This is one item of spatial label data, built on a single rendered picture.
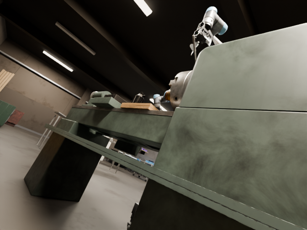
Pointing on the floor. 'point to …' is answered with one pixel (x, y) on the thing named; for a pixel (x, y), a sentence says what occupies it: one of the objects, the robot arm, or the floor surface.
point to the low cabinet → (5, 112)
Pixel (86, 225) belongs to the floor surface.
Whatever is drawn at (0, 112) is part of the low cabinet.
